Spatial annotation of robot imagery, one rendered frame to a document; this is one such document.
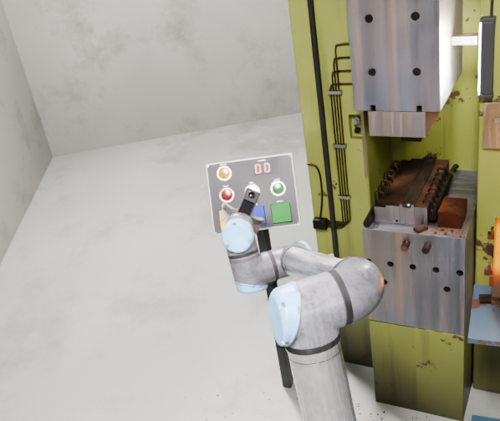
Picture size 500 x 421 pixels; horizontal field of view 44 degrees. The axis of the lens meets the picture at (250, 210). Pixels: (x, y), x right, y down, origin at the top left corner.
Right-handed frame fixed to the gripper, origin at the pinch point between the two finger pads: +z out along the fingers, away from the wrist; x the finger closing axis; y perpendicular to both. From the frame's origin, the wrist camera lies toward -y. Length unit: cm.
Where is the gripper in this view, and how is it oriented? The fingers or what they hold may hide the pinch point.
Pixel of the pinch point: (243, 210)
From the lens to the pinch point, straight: 210.0
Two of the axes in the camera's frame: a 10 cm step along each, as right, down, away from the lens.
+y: -3.8, 9.1, 1.4
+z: 0.2, -1.5, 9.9
